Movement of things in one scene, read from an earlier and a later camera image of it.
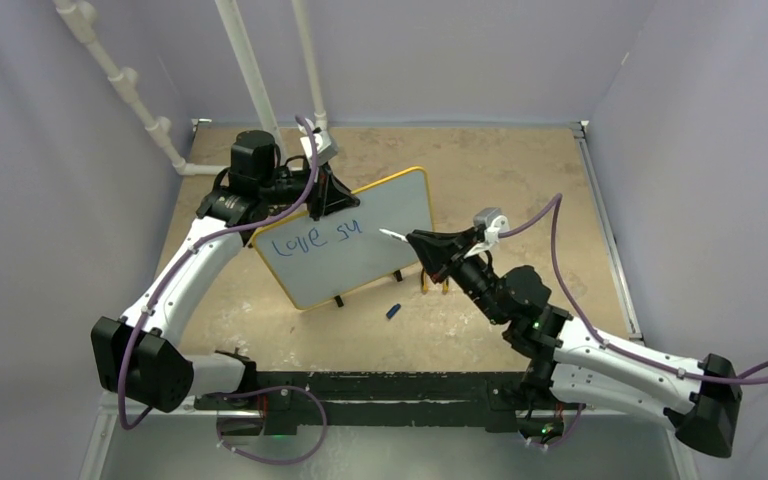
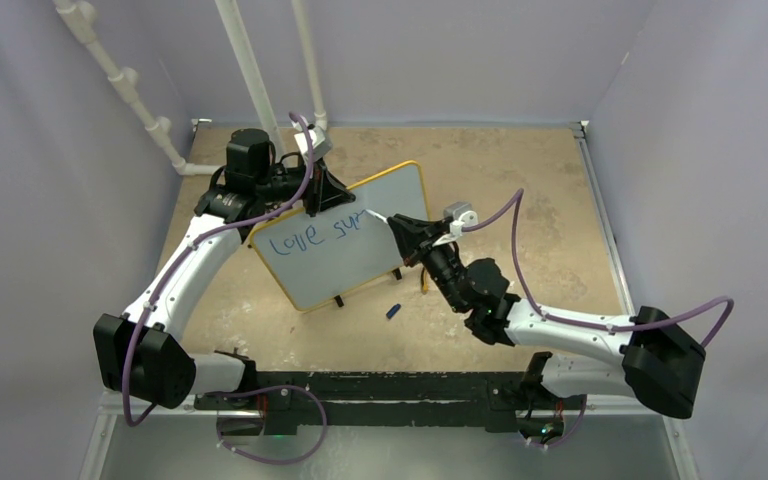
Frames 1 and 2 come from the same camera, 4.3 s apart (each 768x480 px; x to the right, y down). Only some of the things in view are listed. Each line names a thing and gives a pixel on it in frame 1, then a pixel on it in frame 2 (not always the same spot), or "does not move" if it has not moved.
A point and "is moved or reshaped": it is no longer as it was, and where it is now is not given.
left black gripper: [328, 195] does not move
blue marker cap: [393, 310] does not move
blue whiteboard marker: [397, 235] is moved or reshaped
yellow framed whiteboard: [317, 260] does not move
